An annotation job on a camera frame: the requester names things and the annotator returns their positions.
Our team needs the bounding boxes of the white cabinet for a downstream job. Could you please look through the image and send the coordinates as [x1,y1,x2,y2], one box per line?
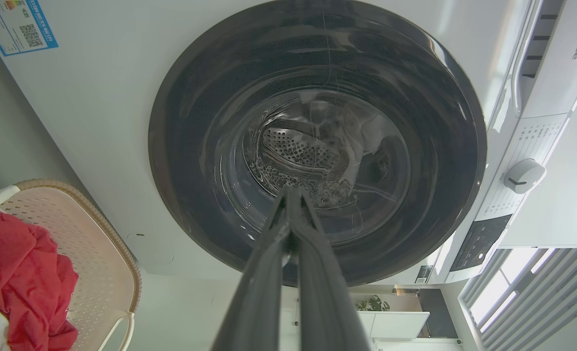
[358,311,430,339]

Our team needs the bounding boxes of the white front-load washing machine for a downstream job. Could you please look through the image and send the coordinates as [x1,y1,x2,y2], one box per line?
[0,0,577,288]

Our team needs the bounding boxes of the dark cabinet panel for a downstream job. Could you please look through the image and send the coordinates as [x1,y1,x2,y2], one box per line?
[418,289,459,338]

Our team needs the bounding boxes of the blue energy label sticker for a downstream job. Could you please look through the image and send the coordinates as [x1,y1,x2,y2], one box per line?
[0,0,59,57]

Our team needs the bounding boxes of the white detergent drawer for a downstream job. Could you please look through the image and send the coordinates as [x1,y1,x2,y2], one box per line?
[512,0,577,119]

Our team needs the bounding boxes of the cream perforated laundry basket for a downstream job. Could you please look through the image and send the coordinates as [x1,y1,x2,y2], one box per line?
[0,179,142,351]

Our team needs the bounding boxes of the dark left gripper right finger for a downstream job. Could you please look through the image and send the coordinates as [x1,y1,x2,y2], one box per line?
[287,185,371,351]

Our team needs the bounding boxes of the grey window blinds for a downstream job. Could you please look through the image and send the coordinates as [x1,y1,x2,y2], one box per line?
[459,248,577,351]

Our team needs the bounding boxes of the green potted plant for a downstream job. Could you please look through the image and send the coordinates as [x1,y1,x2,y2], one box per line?
[356,295,391,312]

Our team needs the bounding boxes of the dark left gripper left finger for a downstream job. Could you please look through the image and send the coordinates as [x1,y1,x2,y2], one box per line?
[212,188,301,351]

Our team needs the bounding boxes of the white washer dial knob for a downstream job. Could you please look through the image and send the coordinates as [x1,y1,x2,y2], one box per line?
[503,158,547,195]

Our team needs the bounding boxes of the round black washer door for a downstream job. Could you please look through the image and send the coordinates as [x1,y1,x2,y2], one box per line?
[148,0,488,287]

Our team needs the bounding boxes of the black washer control display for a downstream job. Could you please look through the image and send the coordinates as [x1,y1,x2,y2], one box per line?
[450,214,512,272]

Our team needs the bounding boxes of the red garment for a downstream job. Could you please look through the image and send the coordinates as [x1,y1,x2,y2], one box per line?
[0,211,80,351]

